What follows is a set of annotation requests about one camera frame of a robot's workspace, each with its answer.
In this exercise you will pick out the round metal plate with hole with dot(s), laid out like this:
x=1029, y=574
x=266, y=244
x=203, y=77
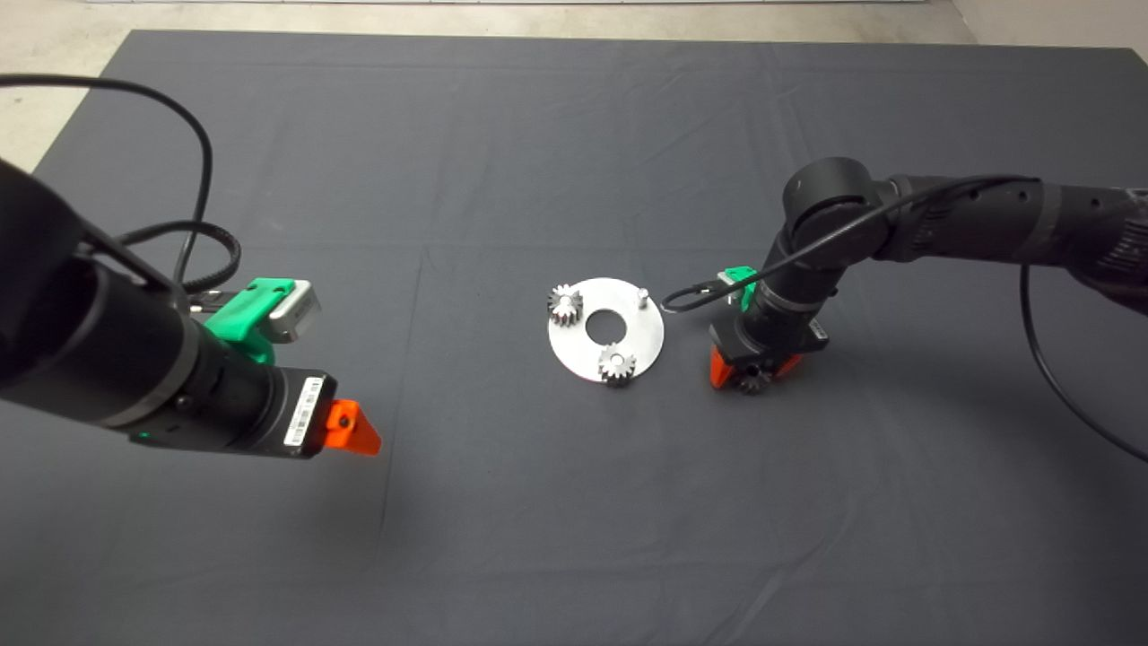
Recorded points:
x=646, y=345

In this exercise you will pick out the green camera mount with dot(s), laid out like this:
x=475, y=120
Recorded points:
x=743, y=276
x=247, y=309

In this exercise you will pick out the small steel gear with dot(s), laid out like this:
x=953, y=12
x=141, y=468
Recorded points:
x=617, y=364
x=753, y=383
x=565, y=307

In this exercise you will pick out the dark grey table cloth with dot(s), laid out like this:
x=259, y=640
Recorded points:
x=538, y=538

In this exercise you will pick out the left silver camera box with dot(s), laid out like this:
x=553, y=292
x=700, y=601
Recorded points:
x=296, y=311

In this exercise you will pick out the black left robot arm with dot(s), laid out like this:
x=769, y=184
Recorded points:
x=72, y=314

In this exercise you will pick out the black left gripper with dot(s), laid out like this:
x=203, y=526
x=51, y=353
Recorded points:
x=260, y=408

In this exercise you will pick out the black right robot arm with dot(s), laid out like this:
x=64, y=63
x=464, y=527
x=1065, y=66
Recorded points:
x=987, y=220

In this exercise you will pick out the silver camera box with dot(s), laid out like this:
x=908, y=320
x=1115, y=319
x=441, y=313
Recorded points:
x=725, y=280
x=296, y=311

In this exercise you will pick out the right silver camera box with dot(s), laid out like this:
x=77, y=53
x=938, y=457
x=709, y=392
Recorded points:
x=725, y=280

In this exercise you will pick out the right green camera mount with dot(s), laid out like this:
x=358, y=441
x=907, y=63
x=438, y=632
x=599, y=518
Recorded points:
x=743, y=276

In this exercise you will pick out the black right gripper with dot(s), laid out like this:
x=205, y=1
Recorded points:
x=771, y=341

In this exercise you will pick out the left green camera mount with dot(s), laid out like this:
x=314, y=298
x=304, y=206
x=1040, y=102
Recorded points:
x=247, y=309

